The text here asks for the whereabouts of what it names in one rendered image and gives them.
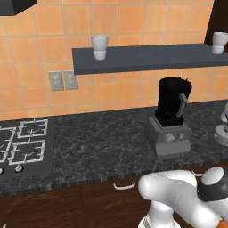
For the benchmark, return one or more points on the dark wood drawer front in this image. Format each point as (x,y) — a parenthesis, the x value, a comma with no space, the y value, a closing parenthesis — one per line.
(109,201)

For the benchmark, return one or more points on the dark brown wall cupboard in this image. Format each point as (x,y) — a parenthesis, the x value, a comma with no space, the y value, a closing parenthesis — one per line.
(219,17)

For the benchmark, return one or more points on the grey wall socket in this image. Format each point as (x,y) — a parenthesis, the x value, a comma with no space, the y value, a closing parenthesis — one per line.
(71,80)
(56,80)

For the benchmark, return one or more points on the grey stand mixer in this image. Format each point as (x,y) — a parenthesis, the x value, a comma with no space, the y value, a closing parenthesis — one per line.
(223,130)

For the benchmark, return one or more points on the white hob knob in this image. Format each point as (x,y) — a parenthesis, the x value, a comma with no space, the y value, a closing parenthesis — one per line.
(1,170)
(18,168)

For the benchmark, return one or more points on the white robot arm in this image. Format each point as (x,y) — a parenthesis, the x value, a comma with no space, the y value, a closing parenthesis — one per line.
(175,190)

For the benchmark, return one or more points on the dark grey wall shelf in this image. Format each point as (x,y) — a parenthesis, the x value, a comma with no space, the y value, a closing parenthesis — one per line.
(148,58)

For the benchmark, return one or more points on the white cup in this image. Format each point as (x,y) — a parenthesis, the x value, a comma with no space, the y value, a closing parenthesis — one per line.
(219,42)
(99,47)

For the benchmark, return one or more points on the grey blender base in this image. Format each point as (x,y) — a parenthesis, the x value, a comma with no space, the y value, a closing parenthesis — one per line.
(168,137)

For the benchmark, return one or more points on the black extractor hood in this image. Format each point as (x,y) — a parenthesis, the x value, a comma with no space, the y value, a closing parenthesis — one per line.
(13,6)

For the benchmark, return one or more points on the black blender jug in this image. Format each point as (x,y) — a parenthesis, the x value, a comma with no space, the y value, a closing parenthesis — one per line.
(171,101)

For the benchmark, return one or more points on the dark wood cupboard door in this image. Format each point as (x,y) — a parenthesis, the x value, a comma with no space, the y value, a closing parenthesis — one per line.
(41,209)

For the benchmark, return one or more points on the black gas hob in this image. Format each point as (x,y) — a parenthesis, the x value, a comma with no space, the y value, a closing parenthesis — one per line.
(23,148)

